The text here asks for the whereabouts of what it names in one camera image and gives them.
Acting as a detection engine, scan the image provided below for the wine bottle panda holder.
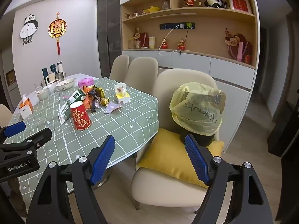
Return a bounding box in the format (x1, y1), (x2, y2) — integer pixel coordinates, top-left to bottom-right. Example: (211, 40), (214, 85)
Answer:
(204, 0), (223, 8)

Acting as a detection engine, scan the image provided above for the yellow trash bag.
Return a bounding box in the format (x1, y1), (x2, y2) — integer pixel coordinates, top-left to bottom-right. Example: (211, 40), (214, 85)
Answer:
(169, 82), (226, 136)

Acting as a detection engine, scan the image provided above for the orange snack wrapper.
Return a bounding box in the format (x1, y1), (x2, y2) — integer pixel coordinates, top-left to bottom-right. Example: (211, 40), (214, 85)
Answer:
(83, 85), (95, 110)

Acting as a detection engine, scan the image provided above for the pink tin box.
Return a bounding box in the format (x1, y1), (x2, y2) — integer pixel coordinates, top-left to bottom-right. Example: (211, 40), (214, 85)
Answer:
(78, 77), (94, 88)

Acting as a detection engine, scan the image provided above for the flower bouquet red bag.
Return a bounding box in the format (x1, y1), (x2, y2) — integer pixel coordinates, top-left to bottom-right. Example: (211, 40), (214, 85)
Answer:
(225, 29), (252, 65)

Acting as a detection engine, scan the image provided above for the cream cup on shelf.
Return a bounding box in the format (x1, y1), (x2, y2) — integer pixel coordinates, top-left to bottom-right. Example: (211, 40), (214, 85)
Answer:
(149, 36), (155, 49)

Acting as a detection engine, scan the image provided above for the yellow cushion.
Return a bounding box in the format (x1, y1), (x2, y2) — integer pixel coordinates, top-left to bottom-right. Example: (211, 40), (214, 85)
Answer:
(138, 127), (225, 189)

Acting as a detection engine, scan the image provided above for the wooden shelf cabinet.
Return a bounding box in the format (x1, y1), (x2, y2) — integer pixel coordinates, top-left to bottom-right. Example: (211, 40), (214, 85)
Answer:
(120, 0), (261, 147)

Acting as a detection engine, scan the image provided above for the beige chair middle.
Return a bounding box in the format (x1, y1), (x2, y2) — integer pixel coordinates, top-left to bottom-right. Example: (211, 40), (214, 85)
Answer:
(125, 57), (159, 94)

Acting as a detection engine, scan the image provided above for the beige chair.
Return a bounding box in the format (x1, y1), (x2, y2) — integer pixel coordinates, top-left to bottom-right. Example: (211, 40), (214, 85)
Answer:
(131, 69), (217, 210)
(125, 57), (159, 94)
(109, 55), (129, 83)

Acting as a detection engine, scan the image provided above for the black power strip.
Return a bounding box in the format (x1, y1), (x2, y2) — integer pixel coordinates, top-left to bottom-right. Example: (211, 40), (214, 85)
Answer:
(159, 22), (196, 30)

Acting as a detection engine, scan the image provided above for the white thermos bottle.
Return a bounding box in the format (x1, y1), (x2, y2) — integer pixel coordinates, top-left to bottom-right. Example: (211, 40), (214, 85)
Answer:
(57, 61), (64, 73)

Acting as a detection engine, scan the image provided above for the red framed picture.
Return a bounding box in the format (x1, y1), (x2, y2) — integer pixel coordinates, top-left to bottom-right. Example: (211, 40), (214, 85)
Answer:
(229, 0), (252, 14)

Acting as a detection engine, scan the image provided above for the beige chair far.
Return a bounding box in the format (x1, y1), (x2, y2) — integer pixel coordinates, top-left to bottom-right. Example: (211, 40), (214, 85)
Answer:
(109, 55), (129, 83)

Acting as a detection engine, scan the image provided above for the panda wall clock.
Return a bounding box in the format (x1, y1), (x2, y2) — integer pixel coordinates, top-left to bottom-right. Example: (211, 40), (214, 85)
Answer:
(20, 14), (38, 45)

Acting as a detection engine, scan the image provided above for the pink wrapper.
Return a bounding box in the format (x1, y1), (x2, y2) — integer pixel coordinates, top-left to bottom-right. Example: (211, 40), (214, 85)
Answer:
(104, 101), (123, 114)

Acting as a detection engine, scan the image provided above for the black trash bin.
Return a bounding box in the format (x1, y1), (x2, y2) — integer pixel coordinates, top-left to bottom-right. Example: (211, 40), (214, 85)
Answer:
(180, 128), (214, 147)

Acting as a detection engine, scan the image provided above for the white charging cable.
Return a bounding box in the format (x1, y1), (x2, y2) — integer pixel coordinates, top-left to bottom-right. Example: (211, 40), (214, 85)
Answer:
(158, 24), (191, 57)

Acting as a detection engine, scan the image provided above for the red figurine right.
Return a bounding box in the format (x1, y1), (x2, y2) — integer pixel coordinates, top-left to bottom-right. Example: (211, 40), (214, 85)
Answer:
(177, 38), (186, 50)

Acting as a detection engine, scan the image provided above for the red figurine left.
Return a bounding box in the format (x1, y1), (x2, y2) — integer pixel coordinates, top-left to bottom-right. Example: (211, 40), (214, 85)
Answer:
(160, 38), (168, 49)

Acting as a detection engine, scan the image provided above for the red gold wall ornament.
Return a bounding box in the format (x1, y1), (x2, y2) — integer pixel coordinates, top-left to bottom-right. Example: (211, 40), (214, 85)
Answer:
(48, 12), (67, 55)

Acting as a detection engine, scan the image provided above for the green white milk carton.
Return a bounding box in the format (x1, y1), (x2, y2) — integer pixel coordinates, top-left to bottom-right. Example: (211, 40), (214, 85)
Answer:
(58, 89), (86, 125)

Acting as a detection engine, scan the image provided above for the white yellow toy chair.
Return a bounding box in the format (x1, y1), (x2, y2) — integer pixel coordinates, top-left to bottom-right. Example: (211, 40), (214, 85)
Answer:
(115, 83), (131, 103)

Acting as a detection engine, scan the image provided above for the beige chair near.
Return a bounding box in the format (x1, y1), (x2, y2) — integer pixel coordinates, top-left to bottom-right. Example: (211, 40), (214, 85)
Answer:
(131, 69), (217, 210)

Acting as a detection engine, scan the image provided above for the red figurine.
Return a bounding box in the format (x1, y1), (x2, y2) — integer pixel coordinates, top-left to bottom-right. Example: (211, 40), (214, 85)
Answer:
(160, 38), (168, 49)
(177, 38), (186, 50)

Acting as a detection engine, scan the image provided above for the orange white tissue box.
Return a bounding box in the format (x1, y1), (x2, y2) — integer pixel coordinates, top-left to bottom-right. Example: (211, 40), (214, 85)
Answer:
(19, 95), (33, 119)

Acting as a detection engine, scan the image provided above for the white bowl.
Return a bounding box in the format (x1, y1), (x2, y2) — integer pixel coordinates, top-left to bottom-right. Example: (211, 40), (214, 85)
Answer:
(56, 78), (76, 91)

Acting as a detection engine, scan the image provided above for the green checkered tablecloth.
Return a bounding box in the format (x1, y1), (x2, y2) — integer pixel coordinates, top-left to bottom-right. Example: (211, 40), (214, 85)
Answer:
(5, 86), (159, 206)

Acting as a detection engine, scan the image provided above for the yellow snack packet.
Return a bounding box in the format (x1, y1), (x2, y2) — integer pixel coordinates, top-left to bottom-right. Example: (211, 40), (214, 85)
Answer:
(94, 87), (105, 99)

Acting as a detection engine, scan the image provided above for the red paper cup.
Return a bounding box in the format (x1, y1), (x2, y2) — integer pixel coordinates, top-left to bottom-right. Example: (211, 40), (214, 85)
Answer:
(70, 101), (91, 130)

